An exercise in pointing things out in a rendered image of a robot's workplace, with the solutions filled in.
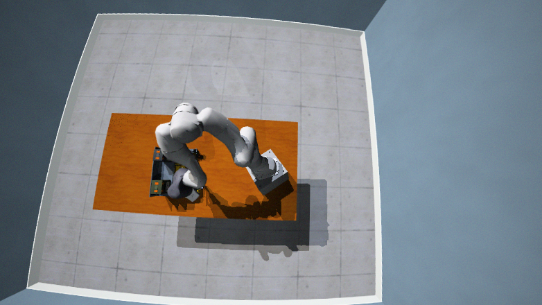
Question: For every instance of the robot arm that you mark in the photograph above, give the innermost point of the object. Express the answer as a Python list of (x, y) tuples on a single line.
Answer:
[(187, 125)]

